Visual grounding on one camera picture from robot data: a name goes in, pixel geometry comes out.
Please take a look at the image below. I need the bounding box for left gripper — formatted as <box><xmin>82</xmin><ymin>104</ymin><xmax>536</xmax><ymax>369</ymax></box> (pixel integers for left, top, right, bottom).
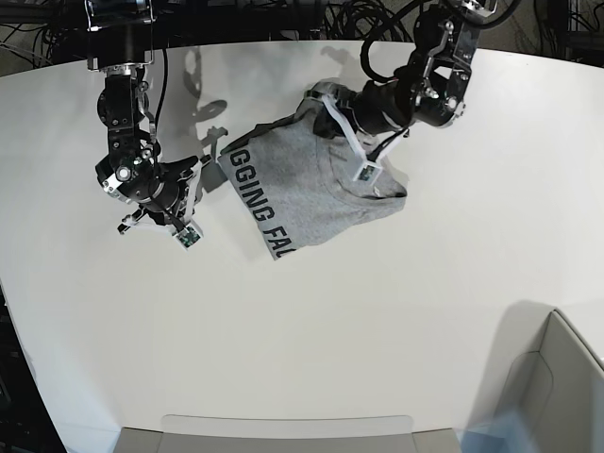
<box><xmin>304</xmin><ymin>80</ymin><xmax>410</xmax><ymax>162</ymax></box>

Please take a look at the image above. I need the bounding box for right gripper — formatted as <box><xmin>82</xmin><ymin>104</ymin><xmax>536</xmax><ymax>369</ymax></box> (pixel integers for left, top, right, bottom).
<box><xmin>116</xmin><ymin>126</ymin><xmax>228</xmax><ymax>236</ymax></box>

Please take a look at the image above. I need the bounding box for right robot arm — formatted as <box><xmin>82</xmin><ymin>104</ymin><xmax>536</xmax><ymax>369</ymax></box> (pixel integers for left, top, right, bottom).
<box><xmin>84</xmin><ymin>1</ymin><xmax>216</xmax><ymax>249</ymax></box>

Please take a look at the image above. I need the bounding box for black cable bundle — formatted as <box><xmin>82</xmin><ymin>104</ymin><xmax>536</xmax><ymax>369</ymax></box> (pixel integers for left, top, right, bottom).
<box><xmin>310</xmin><ymin>0</ymin><xmax>407</xmax><ymax>43</ymax></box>

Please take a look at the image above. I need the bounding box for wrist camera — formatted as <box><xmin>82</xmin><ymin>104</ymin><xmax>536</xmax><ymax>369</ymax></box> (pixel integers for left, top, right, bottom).
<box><xmin>353</xmin><ymin>161</ymin><xmax>383</xmax><ymax>185</ymax></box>
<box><xmin>175</xmin><ymin>222</ymin><xmax>203</xmax><ymax>250</ymax></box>

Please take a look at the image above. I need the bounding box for grey box at bottom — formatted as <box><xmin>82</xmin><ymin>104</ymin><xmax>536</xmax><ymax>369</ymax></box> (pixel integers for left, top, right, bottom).
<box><xmin>114</xmin><ymin>414</ymin><xmax>461</xmax><ymax>452</ymax></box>

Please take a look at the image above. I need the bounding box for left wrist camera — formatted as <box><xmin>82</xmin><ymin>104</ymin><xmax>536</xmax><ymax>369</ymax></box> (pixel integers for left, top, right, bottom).
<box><xmin>353</xmin><ymin>161</ymin><xmax>383</xmax><ymax>185</ymax></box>

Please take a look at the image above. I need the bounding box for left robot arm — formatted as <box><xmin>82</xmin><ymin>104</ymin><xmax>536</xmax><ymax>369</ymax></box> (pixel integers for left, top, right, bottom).
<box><xmin>305</xmin><ymin>1</ymin><xmax>495</xmax><ymax>162</ymax></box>

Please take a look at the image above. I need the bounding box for grey box at right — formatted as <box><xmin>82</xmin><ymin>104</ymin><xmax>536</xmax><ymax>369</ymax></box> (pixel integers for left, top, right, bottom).
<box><xmin>494</xmin><ymin>310</ymin><xmax>603</xmax><ymax>452</ymax></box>

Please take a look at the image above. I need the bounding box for grey T-shirt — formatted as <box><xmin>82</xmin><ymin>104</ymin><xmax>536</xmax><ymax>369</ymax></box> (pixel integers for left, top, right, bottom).
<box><xmin>218</xmin><ymin>96</ymin><xmax>407</xmax><ymax>260</ymax></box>

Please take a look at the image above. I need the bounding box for blue cloth at corner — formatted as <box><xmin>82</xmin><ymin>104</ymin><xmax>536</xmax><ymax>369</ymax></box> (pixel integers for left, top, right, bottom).
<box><xmin>457</xmin><ymin>410</ymin><xmax>540</xmax><ymax>453</ymax></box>

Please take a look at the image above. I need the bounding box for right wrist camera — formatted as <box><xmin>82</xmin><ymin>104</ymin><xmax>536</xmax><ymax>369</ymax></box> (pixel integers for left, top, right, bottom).
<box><xmin>175</xmin><ymin>222</ymin><xmax>203</xmax><ymax>250</ymax></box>

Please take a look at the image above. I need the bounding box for grey box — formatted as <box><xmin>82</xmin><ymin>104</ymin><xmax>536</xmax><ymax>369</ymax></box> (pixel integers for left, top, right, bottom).
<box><xmin>114</xmin><ymin>414</ymin><xmax>461</xmax><ymax>452</ymax></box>
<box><xmin>494</xmin><ymin>310</ymin><xmax>603</xmax><ymax>452</ymax></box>

